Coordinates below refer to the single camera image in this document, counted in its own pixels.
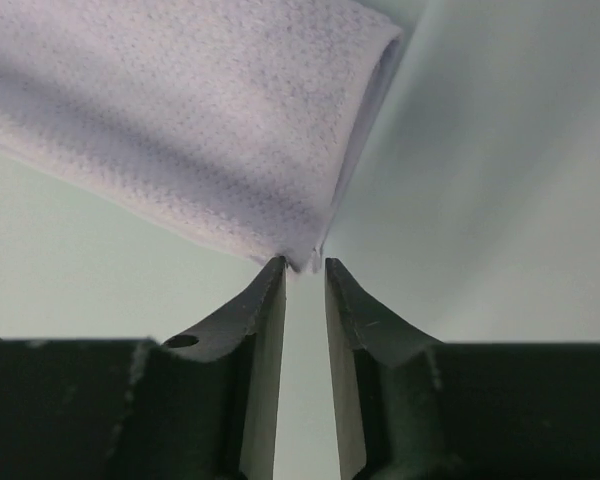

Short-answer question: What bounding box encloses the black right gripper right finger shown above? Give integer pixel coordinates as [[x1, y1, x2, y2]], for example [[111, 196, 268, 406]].
[[325, 258, 600, 479]]

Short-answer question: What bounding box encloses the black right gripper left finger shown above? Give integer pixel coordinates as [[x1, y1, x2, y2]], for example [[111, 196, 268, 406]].
[[0, 257, 286, 479]]

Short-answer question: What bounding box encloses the white towel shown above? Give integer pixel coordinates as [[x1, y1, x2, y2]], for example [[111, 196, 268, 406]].
[[0, 1, 404, 272]]

